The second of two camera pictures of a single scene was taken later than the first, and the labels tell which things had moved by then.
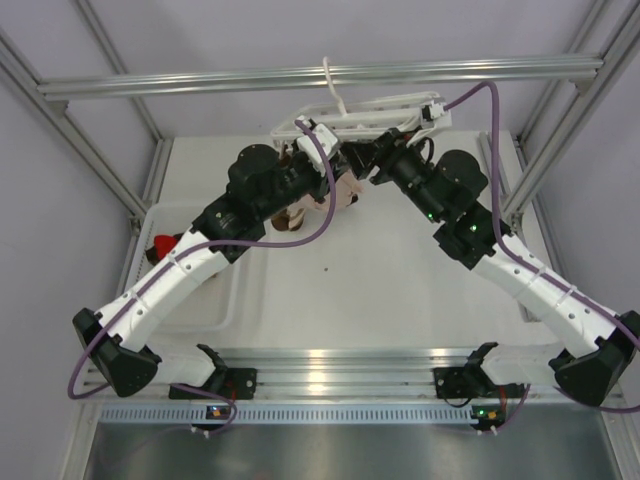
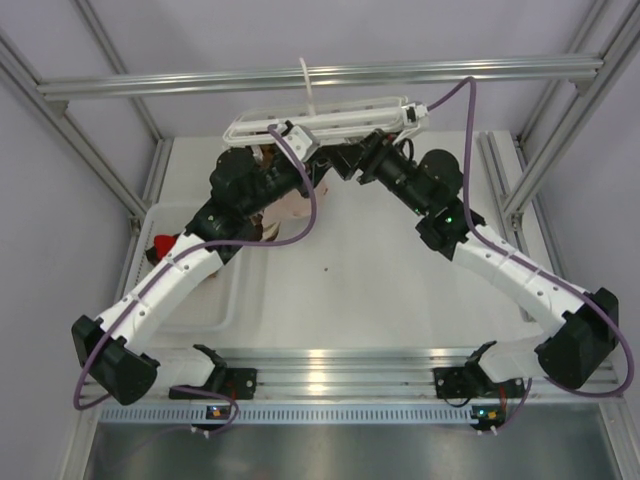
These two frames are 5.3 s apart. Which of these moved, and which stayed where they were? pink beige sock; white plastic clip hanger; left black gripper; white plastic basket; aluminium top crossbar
Moved: white plastic clip hanger; pink beige sock
Stayed: left black gripper; white plastic basket; aluminium top crossbar
